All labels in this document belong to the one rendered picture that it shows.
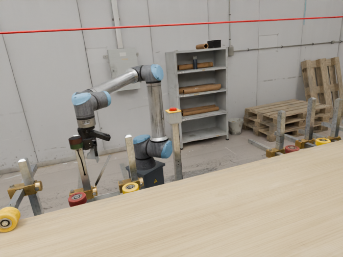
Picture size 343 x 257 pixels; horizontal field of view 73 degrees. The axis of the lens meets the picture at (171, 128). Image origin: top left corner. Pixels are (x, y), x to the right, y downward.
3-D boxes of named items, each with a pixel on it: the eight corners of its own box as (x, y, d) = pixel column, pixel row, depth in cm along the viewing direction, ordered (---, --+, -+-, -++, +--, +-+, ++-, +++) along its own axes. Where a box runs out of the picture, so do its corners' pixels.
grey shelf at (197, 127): (172, 141, 424) (164, 52, 377) (216, 132, 448) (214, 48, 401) (180, 150, 383) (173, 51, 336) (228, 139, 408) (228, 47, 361)
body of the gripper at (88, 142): (82, 147, 128) (77, 126, 124) (98, 144, 130) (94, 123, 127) (81, 152, 121) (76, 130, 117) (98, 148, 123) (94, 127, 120)
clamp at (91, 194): (71, 198, 124) (69, 190, 123) (97, 192, 128) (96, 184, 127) (71, 204, 119) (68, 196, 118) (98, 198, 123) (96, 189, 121)
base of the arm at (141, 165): (129, 166, 204) (128, 156, 201) (145, 158, 217) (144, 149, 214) (144, 172, 192) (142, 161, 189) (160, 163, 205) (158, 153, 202)
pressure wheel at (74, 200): (73, 213, 116) (68, 193, 112) (90, 209, 118) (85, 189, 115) (72, 223, 109) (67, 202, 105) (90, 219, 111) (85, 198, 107)
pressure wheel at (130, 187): (122, 208, 116) (118, 188, 113) (130, 199, 123) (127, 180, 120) (135, 211, 113) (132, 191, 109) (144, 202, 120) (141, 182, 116)
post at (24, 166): (44, 239, 125) (19, 157, 110) (51, 237, 126) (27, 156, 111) (43, 243, 121) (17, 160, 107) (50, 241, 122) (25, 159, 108)
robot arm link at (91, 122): (94, 114, 126) (94, 119, 117) (96, 123, 128) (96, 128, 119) (77, 117, 124) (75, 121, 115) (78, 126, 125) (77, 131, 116)
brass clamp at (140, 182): (119, 188, 132) (117, 180, 131) (142, 182, 136) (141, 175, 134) (120, 194, 126) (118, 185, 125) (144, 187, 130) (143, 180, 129)
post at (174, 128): (175, 191, 144) (169, 122, 130) (182, 189, 145) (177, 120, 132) (177, 195, 140) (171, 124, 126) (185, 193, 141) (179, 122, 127)
